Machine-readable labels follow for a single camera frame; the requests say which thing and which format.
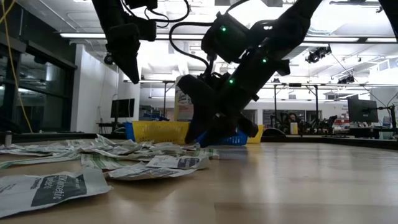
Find white disinfecting wipes canister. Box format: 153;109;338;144
174;74;195;122

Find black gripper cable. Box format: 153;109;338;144
169;21;215;71
121;0;191;29

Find yellow plastic basket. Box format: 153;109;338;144
247;124;264;144
132;120;191;144

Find black ceiling track light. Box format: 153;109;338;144
329;0;386;14

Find background robot arms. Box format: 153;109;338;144
270;111;338;135

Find black aluminium table frame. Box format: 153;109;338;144
0;132;398;151

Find black computer monitor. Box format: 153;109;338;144
110;98;136;119
347;98;379;124

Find blue plastic basket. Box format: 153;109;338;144
197;127;249;147
124;121;136;142

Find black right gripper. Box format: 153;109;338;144
177;73;259;148

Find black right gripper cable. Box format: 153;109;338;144
169;21;215;71

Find black metal stand frame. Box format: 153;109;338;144
272;82;320;125

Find yellow extension cable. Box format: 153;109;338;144
0;0;34;134

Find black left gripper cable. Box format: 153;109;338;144
121;0;191;29

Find black ceiling camera cluster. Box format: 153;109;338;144
305;45;333;65
337;75;356;85

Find black beam with light strips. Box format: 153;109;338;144
58;32;398;44

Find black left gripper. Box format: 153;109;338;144
105;15;158;85

